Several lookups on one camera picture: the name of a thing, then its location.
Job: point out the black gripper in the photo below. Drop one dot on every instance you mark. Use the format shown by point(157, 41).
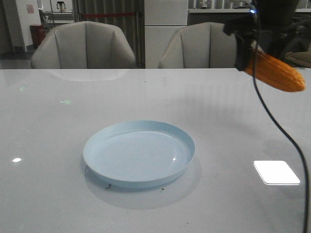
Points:
point(269, 15)

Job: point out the orange corn cob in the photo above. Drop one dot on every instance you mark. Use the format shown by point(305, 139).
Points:
point(276, 73)

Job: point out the light blue round plate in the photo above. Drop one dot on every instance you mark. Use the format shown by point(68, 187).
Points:
point(139, 154)

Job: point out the dark grey counter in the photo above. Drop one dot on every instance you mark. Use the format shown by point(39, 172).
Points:
point(196, 16)

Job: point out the right grey upholstered chair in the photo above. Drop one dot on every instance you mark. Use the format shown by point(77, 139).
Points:
point(203, 45)

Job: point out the grey upholstered chair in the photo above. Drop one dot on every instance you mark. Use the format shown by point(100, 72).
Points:
point(203, 45)
point(84, 45)

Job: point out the beige cushion at right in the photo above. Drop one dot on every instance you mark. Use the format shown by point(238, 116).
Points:
point(300, 59)

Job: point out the white cabinet column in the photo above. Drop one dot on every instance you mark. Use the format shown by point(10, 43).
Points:
point(161, 19)

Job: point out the red barrier belt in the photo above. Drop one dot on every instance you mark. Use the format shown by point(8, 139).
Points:
point(108, 15)

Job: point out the left grey upholstered chair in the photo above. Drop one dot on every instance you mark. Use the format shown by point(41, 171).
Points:
point(84, 45)

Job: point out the distant robot on table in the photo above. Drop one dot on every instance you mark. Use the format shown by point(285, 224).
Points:
point(61, 6)

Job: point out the red waste bin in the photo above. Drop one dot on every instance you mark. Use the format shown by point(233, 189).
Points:
point(37, 34)

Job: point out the black barrier post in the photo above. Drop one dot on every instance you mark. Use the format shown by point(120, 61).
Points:
point(138, 39)

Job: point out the pink wall notice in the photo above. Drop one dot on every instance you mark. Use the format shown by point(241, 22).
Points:
point(30, 9)

